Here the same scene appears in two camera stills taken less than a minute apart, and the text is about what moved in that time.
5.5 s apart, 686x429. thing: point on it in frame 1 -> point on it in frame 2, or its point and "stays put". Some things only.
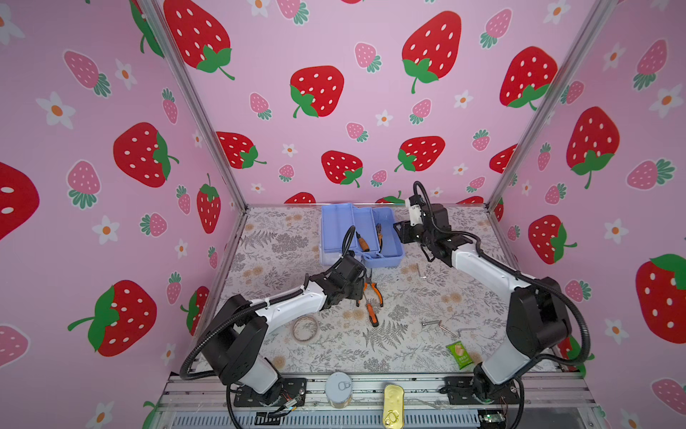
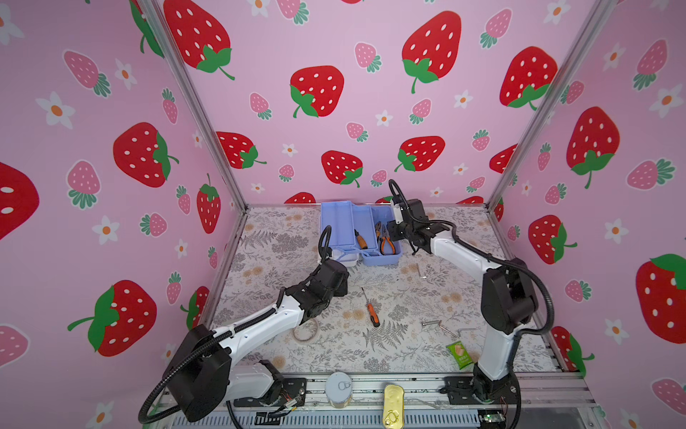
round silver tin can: x=338 y=389 stays put
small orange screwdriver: x=372 y=315 stays put
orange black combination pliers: x=368 y=281 -> x=386 y=236
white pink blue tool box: x=377 y=239 stays put
